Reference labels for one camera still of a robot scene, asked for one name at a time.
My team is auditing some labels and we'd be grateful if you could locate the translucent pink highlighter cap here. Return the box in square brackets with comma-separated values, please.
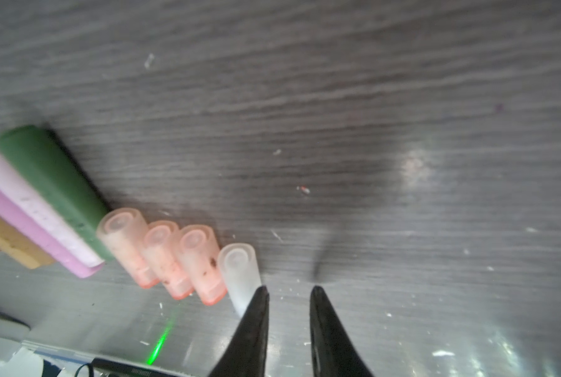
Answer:
[172, 225, 227, 306]

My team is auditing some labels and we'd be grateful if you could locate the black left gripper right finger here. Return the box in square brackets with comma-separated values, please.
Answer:
[310, 286, 372, 377]

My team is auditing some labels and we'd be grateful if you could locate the translucent clear highlighter cap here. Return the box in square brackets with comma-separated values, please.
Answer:
[217, 243, 262, 317]

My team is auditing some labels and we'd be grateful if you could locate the translucent purple highlighter cap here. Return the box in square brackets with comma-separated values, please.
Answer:
[141, 220, 194, 300]

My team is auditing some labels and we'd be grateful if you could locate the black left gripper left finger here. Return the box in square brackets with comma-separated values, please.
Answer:
[209, 286, 269, 377]

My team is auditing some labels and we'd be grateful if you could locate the gold tan pen cap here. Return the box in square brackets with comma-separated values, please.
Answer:
[0, 218, 57, 270]

